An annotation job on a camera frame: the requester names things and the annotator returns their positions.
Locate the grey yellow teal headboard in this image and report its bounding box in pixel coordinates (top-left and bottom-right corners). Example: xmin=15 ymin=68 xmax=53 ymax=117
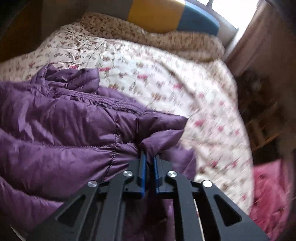
xmin=87 ymin=0 xmax=220 ymax=36

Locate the floral bed quilt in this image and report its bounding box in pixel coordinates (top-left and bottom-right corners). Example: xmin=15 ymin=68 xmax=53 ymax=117
xmin=1 ymin=21 xmax=254 ymax=213

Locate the pink quilted blanket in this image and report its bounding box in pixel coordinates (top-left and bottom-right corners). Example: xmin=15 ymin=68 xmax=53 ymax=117
xmin=250 ymin=159 xmax=292 ymax=240

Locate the floral pillow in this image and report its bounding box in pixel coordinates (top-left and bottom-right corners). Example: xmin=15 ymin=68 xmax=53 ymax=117
xmin=81 ymin=12 xmax=225 ymax=62

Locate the purple quilted down jacket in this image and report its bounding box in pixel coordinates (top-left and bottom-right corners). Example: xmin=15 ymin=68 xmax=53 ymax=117
xmin=1 ymin=65 xmax=196 ymax=237

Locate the cluttered wooden desk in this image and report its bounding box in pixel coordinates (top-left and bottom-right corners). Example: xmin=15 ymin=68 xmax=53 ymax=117
xmin=235 ymin=69 xmax=287 ymax=165

